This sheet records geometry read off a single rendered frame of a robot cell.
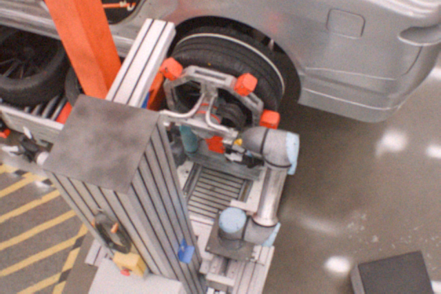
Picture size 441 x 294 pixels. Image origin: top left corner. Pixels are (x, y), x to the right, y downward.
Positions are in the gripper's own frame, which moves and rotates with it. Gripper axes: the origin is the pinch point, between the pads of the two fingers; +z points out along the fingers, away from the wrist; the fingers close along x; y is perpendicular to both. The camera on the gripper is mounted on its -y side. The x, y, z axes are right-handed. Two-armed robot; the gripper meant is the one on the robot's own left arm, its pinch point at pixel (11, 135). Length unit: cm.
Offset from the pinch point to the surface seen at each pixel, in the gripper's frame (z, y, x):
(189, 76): -48, 2, 78
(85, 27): -23, -47, 40
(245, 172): -75, 95, 99
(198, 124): -63, 17, 64
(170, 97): -34, 27, 79
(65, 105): 59, 87, 75
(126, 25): 8, 7, 96
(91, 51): -23, -32, 41
